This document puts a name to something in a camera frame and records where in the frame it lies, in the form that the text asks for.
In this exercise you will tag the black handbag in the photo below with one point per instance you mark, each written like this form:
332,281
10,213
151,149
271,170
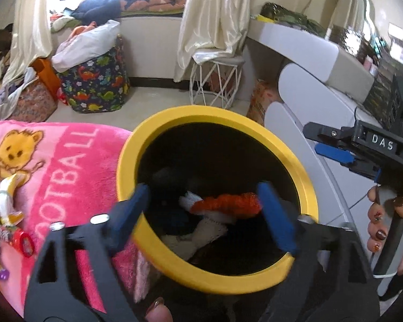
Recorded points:
288,16

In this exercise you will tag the cream satin curtain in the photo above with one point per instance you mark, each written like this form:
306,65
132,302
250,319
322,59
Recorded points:
218,13
30,23

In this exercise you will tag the floral fabric bag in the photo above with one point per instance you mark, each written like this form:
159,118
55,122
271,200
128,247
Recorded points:
33,102

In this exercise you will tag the orange cloth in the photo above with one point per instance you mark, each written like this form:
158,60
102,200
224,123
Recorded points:
82,29

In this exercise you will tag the blue plastic wrapper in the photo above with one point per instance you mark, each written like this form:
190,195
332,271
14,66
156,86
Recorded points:
178,221

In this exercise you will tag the red round wrapper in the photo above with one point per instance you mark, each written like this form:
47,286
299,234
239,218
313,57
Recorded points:
23,243

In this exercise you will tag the person's black pants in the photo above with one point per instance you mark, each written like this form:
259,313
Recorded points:
221,308

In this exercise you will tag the white framed vanity mirror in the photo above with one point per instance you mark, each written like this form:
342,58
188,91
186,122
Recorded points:
356,3

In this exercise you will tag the person's right hand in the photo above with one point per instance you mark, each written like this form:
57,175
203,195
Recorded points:
377,221

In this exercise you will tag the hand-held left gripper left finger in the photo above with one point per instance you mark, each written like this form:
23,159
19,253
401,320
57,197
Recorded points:
134,206

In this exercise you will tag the white vanity desk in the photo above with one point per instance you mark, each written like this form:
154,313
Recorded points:
305,50

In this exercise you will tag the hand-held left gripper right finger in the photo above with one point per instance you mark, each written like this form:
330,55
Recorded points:
277,218

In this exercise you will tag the orange bag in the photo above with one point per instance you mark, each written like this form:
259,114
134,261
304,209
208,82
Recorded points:
47,77

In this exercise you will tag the dinosaur print laundry basket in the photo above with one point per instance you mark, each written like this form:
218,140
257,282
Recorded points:
94,87

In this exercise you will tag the grey white cloth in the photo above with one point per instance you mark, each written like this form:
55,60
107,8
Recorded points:
6,97

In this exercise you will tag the white drawer cabinet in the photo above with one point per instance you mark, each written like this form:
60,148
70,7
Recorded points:
335,191

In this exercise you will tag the glittery storage box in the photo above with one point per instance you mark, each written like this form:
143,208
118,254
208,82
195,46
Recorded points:
347,40

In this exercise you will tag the dark jacket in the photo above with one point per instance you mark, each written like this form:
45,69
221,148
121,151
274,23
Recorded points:
97,6

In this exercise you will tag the orange cardboard box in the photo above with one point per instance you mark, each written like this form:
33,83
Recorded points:
262,100

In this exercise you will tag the yellow-rimmed round bin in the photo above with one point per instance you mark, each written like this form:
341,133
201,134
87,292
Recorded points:
194,111

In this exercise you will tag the white plastic bag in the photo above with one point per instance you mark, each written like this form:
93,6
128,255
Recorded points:
87,45

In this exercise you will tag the pink bear printed blanket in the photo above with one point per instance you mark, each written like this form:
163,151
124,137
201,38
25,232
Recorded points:
63,174

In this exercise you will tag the small yellow container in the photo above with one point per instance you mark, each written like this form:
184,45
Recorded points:
268,19

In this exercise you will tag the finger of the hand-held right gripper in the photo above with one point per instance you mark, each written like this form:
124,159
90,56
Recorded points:
332,134
366,171

